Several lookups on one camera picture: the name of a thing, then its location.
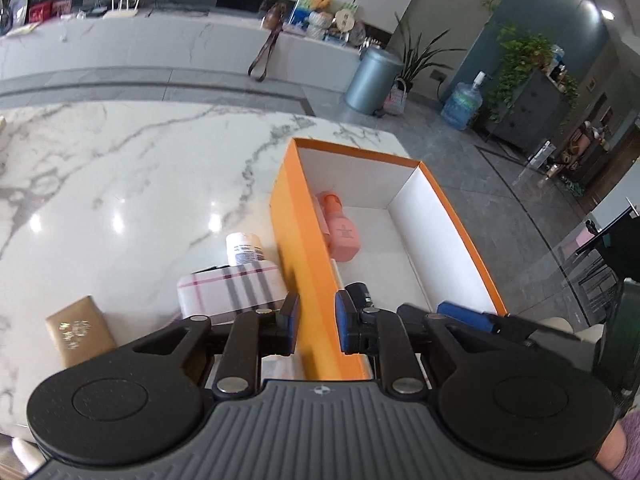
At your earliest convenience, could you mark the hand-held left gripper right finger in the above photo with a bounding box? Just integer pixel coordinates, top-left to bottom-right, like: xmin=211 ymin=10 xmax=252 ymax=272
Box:
xmin=335 ymin=289 xmax=502 ymax=395

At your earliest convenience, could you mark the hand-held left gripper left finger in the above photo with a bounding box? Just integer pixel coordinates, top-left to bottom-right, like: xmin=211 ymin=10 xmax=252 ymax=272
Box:
xmin=119 ymin=293 xmax=301 ymax=401

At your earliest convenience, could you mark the plaid pattern case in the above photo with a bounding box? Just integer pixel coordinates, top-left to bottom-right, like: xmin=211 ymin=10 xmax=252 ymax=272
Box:
xmin=176 ymin=261 xmax=290 ymax=321

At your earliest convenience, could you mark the orange cardboard box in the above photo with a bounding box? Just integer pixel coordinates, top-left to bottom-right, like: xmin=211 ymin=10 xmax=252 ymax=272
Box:
xmin=270 ymin=137 xmax=508 ymax=381

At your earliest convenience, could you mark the gold box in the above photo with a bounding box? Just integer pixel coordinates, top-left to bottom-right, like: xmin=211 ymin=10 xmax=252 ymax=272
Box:
xmin=45 ymin=296 xmax=118 ymax=368

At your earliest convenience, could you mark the person's right forearm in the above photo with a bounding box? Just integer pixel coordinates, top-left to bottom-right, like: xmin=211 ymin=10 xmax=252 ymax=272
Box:
xmin=597 ymin=407 xmax=640 ymax=480

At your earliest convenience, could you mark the white bottle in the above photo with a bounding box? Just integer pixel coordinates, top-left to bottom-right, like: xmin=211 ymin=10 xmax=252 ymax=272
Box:
xmin=225 ymin=232 xmax=266 ymax=267

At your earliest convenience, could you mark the black furniture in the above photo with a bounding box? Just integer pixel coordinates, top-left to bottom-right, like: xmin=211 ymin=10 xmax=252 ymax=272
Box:
xmin=575 ymin=205 xmax=640 ymax=321

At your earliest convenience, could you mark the white floor appliance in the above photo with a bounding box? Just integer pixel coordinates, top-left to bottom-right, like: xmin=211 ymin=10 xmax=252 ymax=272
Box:
xmin=527 ymin=141 xmax=556 ymax=171

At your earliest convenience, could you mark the blue water jug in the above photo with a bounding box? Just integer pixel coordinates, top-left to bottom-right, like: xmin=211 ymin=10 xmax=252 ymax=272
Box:
xmin=441 ymin=71 xmax=487 ymax=132

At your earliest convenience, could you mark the woven handbag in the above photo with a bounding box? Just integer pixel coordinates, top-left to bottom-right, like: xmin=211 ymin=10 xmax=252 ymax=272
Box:
xmin=382 ymin=79 xmax=408 ymax=117

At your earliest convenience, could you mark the grey blue trash can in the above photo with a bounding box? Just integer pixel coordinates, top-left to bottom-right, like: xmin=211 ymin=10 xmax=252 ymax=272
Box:
xmin=345 ymin=45 xmax=403 ymax=113

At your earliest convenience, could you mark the long leaf floor plant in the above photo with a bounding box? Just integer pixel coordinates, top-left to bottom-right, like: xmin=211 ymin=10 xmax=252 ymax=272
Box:
xmin=385 ymin=12 xmax=466 ymax=93

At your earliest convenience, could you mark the green pothos plant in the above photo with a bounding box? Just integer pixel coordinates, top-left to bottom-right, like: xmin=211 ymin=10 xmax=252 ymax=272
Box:
xmin=487 ymin=26 xmax=558 ymax=123

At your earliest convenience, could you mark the round paper fan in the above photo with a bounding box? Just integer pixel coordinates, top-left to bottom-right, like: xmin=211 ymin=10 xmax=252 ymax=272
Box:
xmin=334 ymin=9 xmax=357 ymax=36

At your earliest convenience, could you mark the white woven pot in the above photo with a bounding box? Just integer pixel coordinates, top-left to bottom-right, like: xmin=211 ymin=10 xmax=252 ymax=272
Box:
xmin=306 ymin=10 xmax=333 ymax=41

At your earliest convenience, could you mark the marble television console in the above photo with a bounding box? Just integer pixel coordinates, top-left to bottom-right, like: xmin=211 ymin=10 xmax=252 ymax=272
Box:
xmin=0 ymin=7 xmax=363 ymax=96

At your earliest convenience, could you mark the blue green painting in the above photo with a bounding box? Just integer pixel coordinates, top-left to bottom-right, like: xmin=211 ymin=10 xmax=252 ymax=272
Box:
xmin=291 ymin=0 xmax=321 ymax=26

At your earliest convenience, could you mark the white router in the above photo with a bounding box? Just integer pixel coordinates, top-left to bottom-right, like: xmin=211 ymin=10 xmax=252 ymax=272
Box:
xmin=102 ymin=0 xmax=143 ymax=20

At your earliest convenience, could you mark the brown bottle with strap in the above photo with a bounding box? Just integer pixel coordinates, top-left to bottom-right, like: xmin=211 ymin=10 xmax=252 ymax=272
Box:
xmin=248 ymin=2 xmax=287 ymax=82

